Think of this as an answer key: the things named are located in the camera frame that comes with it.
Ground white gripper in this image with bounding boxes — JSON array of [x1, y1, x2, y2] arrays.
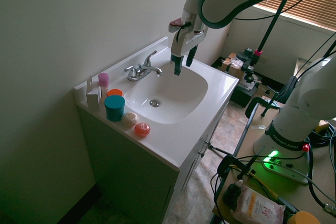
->
[[170, 28, 207, 77]]

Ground brown cardboard box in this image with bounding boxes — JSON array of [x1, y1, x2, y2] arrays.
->
[[219, 52, 247, 78]]

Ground white vanity sink top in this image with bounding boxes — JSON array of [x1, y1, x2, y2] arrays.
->
[[73, 36, 240, 171]]

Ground black equipment case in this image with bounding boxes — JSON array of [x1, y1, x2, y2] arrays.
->
[[229, 76, 263, 108]]

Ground orange lid jar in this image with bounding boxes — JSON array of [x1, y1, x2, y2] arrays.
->
[[107, 89, 124, 99]]

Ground black C-clamp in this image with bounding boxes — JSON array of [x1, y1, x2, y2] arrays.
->
[[217, 145, 264, 180], [245, 97, 279, 120]]

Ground cream round soap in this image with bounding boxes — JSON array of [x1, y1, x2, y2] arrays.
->
[[121, 112, 139, 127]]

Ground pink round soap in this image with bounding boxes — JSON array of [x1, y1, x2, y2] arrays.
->
[[134, 122, 152, 138]]

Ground pink cap bottle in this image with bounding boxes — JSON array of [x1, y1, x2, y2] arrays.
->
[[98, 72, 110, 99]]

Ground teal round jar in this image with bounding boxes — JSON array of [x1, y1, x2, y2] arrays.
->
[[104, 94, 126, 123]]

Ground white cardboard box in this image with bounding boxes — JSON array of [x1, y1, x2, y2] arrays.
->
[[86, 76, 102, 112]]

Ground grey vanity cabinet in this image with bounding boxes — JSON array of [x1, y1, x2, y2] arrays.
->
[[77, 103, 229, 224]]

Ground wooden window blinds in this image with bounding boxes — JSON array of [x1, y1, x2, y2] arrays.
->
[[252, 0, 336, 32]]

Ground dark dropper bottle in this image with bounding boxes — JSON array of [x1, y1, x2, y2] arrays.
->
[[223, 179, 244, 208]]

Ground micellar wipes packet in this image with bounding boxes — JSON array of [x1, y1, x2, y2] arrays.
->
[[230, 185, 287, 224]]

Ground yellow round lid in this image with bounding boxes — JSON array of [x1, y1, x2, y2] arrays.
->
[[287, 210, 321, 224]]

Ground dark wrist camera cable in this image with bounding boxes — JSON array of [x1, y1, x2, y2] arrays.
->
[[176, 21, 191, 44]]

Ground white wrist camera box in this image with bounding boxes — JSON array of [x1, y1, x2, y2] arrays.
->
[[168, 17, 185, 34]]

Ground chrome two-handle faucet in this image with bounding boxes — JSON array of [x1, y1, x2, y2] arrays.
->
[[123, 50, 163, 82]]

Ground black camera stand pole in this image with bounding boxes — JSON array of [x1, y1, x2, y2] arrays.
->
[[245, 0, 292, 118]]

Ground yellow cable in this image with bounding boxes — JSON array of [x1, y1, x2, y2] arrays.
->
[[246, 170, 279, 200]]

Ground black cable bundle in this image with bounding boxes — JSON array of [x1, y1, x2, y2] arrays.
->
[[307, 120, 336, 209]]

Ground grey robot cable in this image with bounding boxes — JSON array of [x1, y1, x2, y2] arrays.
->
[[278, 166, 336, 212]]

